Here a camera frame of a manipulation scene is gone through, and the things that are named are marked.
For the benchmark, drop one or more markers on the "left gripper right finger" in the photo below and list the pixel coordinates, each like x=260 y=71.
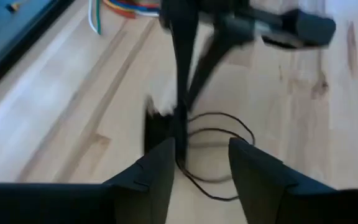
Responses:
x=291 y=205

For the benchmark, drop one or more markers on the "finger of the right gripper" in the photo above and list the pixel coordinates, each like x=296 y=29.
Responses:
x=216 y=53
x=183 y=56

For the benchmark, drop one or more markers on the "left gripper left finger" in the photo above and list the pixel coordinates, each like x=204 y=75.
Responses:
x=57 y=205

